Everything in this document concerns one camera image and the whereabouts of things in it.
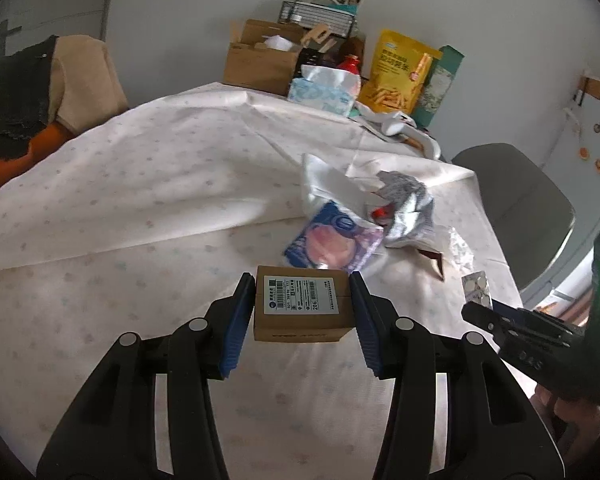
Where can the yellow snack bag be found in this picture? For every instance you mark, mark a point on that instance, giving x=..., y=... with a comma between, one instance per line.
x=395, y=75

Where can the open brown cardboard box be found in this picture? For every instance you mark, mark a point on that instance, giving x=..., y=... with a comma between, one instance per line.
x=260, y=65

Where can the person's right hand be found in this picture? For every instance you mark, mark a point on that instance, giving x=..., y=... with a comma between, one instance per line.
x=562, y=422

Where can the silver blister pack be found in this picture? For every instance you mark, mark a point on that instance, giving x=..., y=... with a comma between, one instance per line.
x=476, y=287

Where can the pale blue fridge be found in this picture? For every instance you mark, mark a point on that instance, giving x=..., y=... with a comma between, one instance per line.
x=592, y=185

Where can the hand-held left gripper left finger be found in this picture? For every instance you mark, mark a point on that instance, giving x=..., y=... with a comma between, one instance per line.
x=235, y=330

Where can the crumpled silver wrapper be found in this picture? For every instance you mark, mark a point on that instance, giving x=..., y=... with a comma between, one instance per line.
x=407, y=205

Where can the blue tissue pack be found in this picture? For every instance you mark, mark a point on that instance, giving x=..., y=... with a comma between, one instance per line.
x=322, y=90

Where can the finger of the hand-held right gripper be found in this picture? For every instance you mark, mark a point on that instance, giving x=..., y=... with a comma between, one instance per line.
x=517, y=312
x=482, y=321

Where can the red bottle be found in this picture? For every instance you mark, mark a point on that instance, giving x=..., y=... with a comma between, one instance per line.
x=349, y=65

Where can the clear plastic wrapper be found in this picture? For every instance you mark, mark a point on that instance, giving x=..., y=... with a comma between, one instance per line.
x=461, y=250

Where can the white plastic bag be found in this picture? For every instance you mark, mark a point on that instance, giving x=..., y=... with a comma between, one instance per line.
x=330, y=180

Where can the orange chair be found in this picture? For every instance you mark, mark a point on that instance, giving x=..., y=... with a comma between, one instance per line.
x=10, y=170

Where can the grey upholstered chair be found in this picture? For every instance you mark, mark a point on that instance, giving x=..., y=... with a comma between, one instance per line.
x=520, y=195

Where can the blue pink mask packet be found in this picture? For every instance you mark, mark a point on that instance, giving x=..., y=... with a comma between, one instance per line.
x=330, y=240

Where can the white patterned tablecloth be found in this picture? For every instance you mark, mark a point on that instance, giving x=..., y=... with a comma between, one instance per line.
x=130, y=185

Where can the green patterned box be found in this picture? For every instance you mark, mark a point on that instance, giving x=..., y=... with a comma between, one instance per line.
x=440, y=85

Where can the black cloth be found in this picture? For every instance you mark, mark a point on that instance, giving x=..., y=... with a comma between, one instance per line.
x=15, y=100

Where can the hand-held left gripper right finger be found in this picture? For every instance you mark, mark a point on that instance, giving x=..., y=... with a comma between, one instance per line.
x=367, y=330

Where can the small labelled cardboard box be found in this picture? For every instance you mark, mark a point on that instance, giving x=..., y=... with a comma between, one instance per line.
x=302, y=317

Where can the beige cloth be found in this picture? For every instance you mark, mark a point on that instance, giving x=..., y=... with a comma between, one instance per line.
x=87, y=80

